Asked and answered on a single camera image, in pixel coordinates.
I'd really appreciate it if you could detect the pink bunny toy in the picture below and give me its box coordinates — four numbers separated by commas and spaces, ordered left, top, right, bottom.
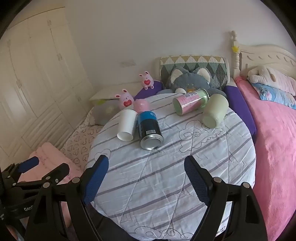
116, 88, 135, 110
139, 71, 155, 90

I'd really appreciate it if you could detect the white paper cup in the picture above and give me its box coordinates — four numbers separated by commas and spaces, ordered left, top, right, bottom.
117, 109, 138, 142

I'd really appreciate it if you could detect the pink and green tin can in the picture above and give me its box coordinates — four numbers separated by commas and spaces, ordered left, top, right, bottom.
173, 88, 210, 116

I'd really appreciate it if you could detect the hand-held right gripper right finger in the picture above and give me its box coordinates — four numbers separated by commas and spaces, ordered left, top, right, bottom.
184, 155, 269, 241

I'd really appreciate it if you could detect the blue and black can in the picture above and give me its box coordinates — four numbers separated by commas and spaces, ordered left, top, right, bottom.
137, 111, 164, 151

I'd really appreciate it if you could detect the pink fleece blanket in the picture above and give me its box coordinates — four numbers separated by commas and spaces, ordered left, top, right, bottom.
235, 76, 296, 241

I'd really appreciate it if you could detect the diamond patterned quilted pillow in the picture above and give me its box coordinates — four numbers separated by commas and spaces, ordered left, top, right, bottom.
159, 56, 228, 91

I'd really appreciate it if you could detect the cream wardrobe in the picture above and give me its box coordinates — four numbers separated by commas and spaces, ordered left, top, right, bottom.
0, 7, 94, 163

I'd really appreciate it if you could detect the cream wooden bed headboard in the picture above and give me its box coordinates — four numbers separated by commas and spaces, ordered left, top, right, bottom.
229, 30, 296, 78

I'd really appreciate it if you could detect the heart print bed sheet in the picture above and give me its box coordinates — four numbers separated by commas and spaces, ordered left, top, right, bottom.
60, 111, 104, 172

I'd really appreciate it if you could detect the white plush toy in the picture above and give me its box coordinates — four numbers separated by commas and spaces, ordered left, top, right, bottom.
266, 70, 296, 96

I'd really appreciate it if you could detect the pink folded blanket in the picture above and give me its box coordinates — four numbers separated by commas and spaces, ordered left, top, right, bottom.
17, 142, 83, 184

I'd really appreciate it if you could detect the pale green ceramic cup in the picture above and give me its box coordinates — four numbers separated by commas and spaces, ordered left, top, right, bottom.
202, 93, 229, 128

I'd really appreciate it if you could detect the small pink cup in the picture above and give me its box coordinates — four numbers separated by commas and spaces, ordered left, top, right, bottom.
134, 98, 151, 114

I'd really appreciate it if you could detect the clear plastic storage box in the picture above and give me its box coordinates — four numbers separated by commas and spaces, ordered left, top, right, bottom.
92, 98, 123, 126

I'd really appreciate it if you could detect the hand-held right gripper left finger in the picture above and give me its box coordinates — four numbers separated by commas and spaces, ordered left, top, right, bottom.
28, 155, 111, 241

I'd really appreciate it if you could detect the blue printed pillow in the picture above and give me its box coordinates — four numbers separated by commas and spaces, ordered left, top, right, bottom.
251, 82, 296, 110

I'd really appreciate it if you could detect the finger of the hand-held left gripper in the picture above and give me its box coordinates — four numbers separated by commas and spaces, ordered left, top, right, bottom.
5, 156, 40, 184
11, 163, 70, 200

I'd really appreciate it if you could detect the striped white quilt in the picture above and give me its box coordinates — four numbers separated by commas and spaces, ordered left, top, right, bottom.
87, 94, 257, 241

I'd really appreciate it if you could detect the grey plush cat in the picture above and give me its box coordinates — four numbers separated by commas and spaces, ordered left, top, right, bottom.
157, 67, 227, 98

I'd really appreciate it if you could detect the white plush dog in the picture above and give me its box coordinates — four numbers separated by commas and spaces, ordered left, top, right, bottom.
247, 65, 280, 84

